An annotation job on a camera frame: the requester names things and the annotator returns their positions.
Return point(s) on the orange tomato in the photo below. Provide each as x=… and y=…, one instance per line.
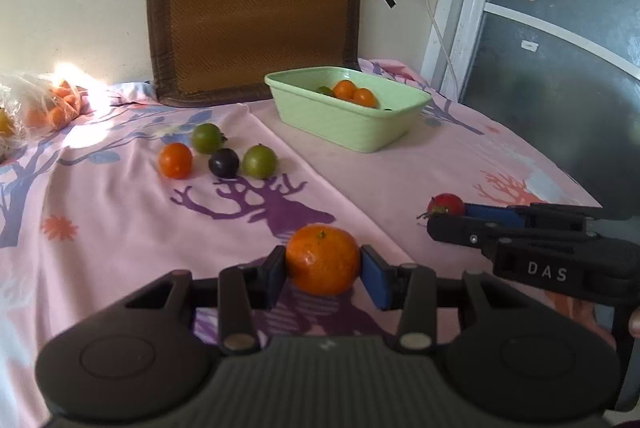
x=175, y=161

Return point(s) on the large red tomato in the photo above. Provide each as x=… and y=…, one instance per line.
x=444, y=203

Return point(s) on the large orange mandarin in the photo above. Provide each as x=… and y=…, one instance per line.
x=344, y=90

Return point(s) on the pink deer print tablecloth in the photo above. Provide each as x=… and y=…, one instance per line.
x=87, y=217

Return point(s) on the dark purple tomato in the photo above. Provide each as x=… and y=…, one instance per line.
x=224, y=163

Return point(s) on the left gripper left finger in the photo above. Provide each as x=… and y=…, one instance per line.
x=156, y=348

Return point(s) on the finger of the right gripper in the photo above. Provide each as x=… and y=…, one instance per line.
x=555, y=217
x=476, y=233

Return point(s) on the person right hand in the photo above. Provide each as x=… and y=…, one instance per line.
x=634, y=324

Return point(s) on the clear bag of oranges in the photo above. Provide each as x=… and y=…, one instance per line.
x=33, y=106

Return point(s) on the green tomato back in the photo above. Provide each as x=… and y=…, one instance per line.
x=207, y=138

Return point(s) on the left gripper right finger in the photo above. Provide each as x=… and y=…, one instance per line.
x=499, y=349

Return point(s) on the green plastic basin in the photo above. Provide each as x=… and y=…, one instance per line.
x=358, y=128

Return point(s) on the frosted glass door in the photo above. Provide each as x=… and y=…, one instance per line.
x=562, y=74

